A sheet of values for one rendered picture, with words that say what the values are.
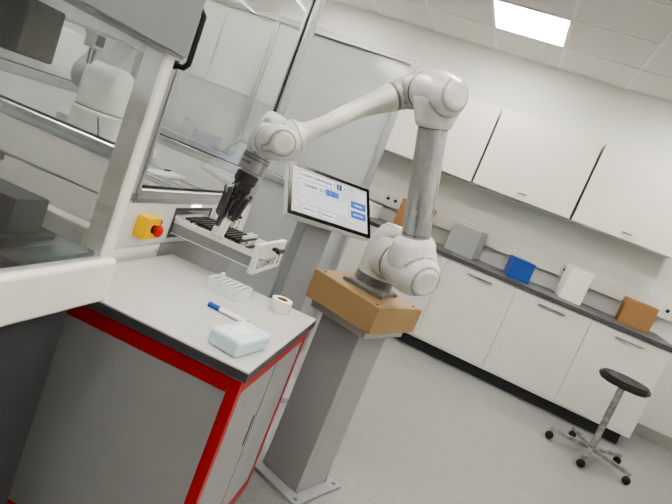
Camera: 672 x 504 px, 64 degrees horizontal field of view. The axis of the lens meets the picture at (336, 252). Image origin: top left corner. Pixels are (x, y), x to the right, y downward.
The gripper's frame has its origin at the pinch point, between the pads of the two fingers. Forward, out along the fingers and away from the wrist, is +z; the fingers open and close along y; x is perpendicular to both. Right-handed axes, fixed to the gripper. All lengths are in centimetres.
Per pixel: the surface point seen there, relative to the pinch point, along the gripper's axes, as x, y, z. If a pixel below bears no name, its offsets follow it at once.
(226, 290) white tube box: 14.6, 1.2, 15.9
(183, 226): -18.5, -4.5, 7.2
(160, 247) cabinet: -20.7, -1.5, 17.3
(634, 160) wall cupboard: 69, -349, -181
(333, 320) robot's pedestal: 29, -51, 15
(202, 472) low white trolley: 53, 29, 49
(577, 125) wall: 10, -371, -201
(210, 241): -7.4, -7.8, 7.1
